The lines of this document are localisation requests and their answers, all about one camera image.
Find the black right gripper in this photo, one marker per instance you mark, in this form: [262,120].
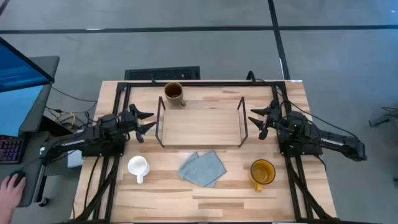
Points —
[274,116]

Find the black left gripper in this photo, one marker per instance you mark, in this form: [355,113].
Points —
[129,122]

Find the green glazed ceramic mug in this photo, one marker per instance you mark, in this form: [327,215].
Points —
[173,97]

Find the white ceramic mug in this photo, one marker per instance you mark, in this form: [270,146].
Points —
[137,165]

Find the yellow ceramic mug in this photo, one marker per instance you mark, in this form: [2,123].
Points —
[263,171]

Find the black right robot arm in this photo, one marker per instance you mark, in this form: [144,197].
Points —
[326,138]

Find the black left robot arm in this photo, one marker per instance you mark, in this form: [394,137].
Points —
[93,135]

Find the black ridged panel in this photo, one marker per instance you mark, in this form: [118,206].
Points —
[161,73]

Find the grey-blue textured cloth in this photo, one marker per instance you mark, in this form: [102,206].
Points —
[202,169]

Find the office chair base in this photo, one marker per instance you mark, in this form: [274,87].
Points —
[384,119]

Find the grey computer desk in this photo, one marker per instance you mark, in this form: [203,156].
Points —
[31,174]

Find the grey-backed computer screen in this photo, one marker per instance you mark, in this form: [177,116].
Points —
[12,112]

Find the blue-lit computer monitor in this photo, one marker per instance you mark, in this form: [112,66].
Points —
[18,71]

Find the backlit computer keyboard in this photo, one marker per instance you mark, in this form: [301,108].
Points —
[11,149]

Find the black computer mouse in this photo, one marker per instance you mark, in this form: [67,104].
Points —
[18,176]

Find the person's hand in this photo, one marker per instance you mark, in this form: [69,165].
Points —
[9,196]

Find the wooden shelf with black frame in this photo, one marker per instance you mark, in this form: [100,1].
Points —
[202,127]

